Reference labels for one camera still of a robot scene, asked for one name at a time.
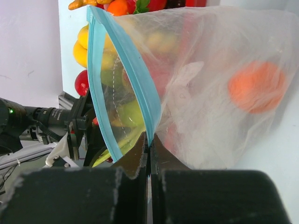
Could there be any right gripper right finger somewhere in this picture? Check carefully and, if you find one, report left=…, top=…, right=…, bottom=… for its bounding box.
left=150, top=137, right=290, bottom=224

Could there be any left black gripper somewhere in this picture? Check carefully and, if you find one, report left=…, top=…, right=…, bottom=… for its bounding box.
left=67, top=91, right=105, bottom=167

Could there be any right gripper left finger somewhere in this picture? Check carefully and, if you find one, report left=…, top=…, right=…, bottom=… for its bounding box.
left=0, top=133, right=148, bottom=224

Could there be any clear zip top bag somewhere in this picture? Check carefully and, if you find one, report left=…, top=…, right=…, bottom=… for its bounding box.
left=87, top=6, right=299, bottom=169

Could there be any orange fruit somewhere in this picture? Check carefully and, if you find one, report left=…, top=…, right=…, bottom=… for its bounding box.
left=228, top=62, right=287, bottom=113

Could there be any red apple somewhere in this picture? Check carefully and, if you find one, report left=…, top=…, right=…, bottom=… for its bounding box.
left=74, top=70, right=89, bottom=96

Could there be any green pear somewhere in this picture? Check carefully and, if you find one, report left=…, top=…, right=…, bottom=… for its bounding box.
left=108, top=100, right=144, bottom=128

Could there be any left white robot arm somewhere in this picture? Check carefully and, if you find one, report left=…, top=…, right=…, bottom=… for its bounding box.
left=0, top=92, right=107, bottom=167

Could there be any green celery stalk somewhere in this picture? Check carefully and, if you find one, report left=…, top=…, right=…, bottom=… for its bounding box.
left=91, top=128, right=144, bottom=168

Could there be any yellow banana bunch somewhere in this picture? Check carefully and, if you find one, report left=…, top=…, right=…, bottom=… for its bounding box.
left=72, top=24, right=117, bottom=70

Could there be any orange ginger root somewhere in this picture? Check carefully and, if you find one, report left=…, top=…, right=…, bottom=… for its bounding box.
left=68, top=0, right=113, bottom=10

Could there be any small orange tangerine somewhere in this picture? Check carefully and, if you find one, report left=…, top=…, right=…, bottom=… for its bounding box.
left=107, top=0, right=128, bottom=16

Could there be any red pomegranate with leaf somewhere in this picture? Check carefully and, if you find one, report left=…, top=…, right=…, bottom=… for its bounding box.
left=127, top=0, right=167, bottom=14

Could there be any red plastic tray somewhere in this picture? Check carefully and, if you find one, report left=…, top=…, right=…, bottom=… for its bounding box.
left=185, top=0, right=207, bottom=7

